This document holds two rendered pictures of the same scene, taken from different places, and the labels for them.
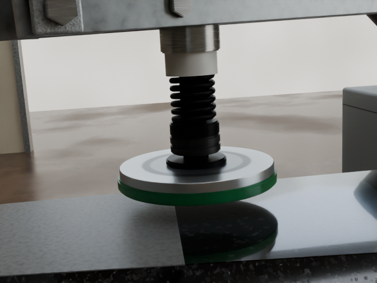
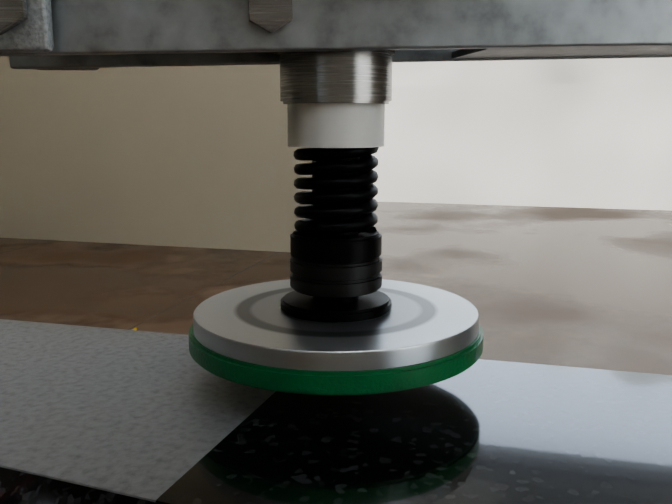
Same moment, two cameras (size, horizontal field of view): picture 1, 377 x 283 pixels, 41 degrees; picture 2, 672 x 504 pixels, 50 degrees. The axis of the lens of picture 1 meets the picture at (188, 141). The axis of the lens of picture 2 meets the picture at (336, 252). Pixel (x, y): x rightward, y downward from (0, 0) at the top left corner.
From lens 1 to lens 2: 29 cm
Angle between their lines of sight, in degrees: 22
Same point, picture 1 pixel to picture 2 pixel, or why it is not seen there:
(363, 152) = not seen: outside the picture
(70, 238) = (71, 403)
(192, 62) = (317, 122)
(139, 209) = not seen: hidden behind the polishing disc
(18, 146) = not seen: hidden behind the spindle
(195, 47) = (321, 93)
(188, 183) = (254, 344)
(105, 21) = (114, 33)
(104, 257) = (65, 450)
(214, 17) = (347, 36)
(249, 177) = (378, 353)
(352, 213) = (591, 472)
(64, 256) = (20, 432)
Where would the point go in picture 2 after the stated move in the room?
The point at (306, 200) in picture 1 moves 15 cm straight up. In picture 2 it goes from (526, 419) to (538, 195)
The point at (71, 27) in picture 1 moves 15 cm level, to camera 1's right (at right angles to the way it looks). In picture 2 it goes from (23, 39) to (262, 26)
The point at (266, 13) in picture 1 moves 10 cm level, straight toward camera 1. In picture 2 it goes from (474, 33) to (405, 15)
